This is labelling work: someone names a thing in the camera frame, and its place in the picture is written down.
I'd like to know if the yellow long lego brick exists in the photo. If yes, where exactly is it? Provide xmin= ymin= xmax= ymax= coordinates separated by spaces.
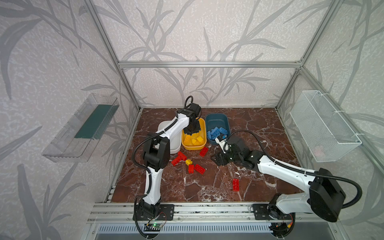
xmin=184 ymin=135 xmax=192 ymax=145

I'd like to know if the yellow lego brick cluster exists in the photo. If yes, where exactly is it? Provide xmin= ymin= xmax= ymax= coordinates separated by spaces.
xmin=192 ymin=139 xmax=199 ymax=146
xmin=185 ymin=160 xmax=193 ymax=166

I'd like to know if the red lego brick front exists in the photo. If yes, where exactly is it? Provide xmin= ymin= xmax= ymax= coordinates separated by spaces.
xmin=233 ymin=179 xmax=240 ymax=192

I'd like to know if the small red lego brick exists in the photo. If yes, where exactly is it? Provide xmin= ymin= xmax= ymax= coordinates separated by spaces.
xmin=188 ymin=164 xmax=195 ymax=174

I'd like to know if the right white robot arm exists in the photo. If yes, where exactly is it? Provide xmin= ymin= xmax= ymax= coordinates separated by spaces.
xmin=212 ymin=137 xmax=346 ymax=223

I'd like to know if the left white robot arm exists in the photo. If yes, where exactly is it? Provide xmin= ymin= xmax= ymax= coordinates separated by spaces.
xmin=132 ymin=103 xmax=202 ymax=221

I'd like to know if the yellow plastic container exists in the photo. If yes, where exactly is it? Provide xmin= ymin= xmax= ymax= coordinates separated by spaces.
xmin=182 ymin=118 xmax=207 ymax=151

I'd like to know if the white plastic container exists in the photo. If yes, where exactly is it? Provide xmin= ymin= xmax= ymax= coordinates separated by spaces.
xmin=158 ymin=121 xmax=182 ymax=155

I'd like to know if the teal plastic container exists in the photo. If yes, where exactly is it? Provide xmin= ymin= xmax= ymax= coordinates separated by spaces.
xmin=205 ymin=113 xmax=231 ymax=137

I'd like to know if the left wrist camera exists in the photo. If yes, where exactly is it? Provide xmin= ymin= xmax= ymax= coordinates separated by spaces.
xmin=189 ymin=103 xmax=202 ymax=120

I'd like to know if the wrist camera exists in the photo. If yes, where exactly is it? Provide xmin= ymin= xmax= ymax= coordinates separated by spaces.
xmin=189 ymin=103 xmax=202 ymax=120
xmin=215 ymin=135 xmax=230 ymax=154

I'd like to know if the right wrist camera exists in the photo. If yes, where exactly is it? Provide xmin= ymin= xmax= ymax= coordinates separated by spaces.
xmin=215 ymin=135 xmax=230 ymax=154

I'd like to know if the black corrugated right cable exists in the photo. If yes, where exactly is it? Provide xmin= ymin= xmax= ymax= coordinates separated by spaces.
xmin=223 ymin=128 xmax=363 ymax=209

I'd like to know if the white wire mesh basket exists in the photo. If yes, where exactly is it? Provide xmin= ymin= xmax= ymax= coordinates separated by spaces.
xmin=290 ymin=90 xmax=362 ymax=163

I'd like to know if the clear acrylic wall shelf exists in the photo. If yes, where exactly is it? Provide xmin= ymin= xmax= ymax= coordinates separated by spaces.
xmin=42 ymin=94 xmax=120 ymax=163

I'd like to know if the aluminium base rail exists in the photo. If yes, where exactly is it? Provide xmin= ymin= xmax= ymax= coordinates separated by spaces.
xmin=86 ymin=201 xmax=340 ymax=224

